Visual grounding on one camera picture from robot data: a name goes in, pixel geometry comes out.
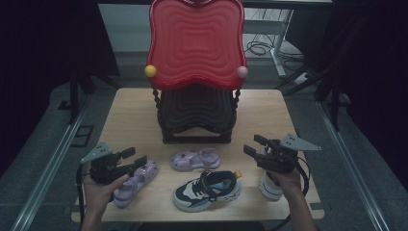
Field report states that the red and black shoe rack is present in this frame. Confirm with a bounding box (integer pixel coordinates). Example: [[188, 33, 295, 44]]
[[143, 0, 249, 144]]

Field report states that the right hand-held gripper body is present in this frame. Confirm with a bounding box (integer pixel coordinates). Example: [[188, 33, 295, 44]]
[[255, 133, 322, 175]]

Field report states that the navy and white sneaker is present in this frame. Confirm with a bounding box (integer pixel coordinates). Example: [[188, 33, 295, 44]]
[[171, 169, 243, 213], [259, 147, 285, 201]]

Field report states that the purple sandal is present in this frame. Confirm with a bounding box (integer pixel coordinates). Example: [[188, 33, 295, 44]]
[[169, 147, 222, 172], [113, 159, 160, 209]]

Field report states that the white power strip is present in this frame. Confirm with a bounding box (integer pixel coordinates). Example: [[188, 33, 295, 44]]
[[293, 72, 312, 85]]

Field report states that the person's left hand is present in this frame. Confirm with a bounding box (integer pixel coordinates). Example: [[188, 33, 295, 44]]
[[82, 172, 130, 216]]

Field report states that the right hand-held gripper cable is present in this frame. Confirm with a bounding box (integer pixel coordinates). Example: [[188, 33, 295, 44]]
[[268, 156, 312, 231]]

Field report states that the metal floor rail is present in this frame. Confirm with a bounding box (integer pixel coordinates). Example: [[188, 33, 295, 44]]
[[11, 95, 92, 231], [316, 99, 391, 231]]

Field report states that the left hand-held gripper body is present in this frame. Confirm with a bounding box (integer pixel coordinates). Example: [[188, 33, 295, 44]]
[[80, 141, 130, 186]]

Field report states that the dark curtain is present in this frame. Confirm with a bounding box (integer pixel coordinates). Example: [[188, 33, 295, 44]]
[[0, 0, 120, 176], [285, 0, 408, 191]]

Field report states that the hand-held gripper cable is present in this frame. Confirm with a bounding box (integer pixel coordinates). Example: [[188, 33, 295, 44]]
[[75, 162, 86, 225], [268, 156, 312, 231]]

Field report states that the person's right hand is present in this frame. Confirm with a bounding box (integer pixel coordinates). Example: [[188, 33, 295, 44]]
[[266, 166, 304, 198]]

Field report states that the left hand-held gripper cable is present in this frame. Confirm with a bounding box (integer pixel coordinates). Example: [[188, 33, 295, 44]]
[[75, 162, 86, 225]]

